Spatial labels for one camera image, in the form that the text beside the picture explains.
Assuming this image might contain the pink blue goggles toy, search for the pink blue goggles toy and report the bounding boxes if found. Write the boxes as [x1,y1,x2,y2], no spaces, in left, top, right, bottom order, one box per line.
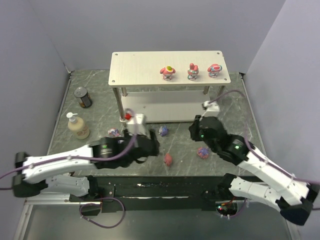
[207,63,223,78]

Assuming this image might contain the red bunny ear toy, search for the red bunny ear toy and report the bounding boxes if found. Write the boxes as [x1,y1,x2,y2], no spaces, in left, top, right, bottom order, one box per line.
[187,63,199,81]

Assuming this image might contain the pink toy yellow hat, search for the pink toy yellow hat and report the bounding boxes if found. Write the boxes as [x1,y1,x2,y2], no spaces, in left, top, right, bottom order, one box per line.
[159,66,176,81]

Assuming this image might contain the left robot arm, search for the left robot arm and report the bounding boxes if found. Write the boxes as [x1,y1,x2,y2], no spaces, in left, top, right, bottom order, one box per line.
[12,130,160,198]

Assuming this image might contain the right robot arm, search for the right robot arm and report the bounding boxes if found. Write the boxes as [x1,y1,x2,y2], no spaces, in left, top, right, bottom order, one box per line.
[189,115,320,226]

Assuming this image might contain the white two-tier shelf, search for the white two-tier shelf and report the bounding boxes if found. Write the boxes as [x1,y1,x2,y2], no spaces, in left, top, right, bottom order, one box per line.
[108,50,231,123]

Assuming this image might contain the purple white standing toy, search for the purple white standing toy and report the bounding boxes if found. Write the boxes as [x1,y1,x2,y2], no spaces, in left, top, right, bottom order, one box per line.
[158,125,169,137]

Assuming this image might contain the pink purple lying toy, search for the pink purple lying toy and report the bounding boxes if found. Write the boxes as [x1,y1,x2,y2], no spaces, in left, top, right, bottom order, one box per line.
[197,147,210,159]

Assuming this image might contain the pink white toy top-left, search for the pink white toy top-left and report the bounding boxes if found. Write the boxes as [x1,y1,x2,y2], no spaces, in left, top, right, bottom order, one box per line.
[107,128,121,138]

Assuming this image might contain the black front base bar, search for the black front base bar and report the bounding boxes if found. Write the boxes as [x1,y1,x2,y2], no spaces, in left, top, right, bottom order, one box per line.
[69,176,234,213]

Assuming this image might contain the beige pump lotion bottle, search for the beige pump lotion bottle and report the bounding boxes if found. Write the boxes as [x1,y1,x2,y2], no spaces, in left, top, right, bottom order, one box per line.
[66,112,90,140]

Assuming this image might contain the small electronics board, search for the small electronics board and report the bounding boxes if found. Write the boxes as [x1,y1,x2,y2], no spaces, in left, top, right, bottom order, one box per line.
[215,201,238,217]

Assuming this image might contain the dark soda can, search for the dark soda can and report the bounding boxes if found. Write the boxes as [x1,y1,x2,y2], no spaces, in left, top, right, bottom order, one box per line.
[73,86,93,108]

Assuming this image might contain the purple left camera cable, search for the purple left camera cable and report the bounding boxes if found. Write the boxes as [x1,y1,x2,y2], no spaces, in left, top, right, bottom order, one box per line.
[0,107,141,192]

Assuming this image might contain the purple camera cable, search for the purple camera cable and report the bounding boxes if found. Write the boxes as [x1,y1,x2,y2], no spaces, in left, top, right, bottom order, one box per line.
[209,89,320,218]
[0,107,141,192]

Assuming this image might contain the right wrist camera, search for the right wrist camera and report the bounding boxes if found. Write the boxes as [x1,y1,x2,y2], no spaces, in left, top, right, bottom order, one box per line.
[201,100,220,117]

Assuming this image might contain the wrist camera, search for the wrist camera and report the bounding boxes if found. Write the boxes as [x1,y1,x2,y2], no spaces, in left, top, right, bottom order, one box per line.
[124,113,148,136]
[201,100,220,117]

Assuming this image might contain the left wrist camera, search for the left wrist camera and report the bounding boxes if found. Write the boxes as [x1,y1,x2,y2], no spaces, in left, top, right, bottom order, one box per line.
[124,113,148,136]

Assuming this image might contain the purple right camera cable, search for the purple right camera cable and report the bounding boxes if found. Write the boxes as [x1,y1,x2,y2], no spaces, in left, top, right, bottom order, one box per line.
[209,89,320,218]

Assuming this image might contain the purple loop cable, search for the purple loop cable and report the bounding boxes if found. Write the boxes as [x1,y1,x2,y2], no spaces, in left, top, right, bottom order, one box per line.
[79,196,126,229]

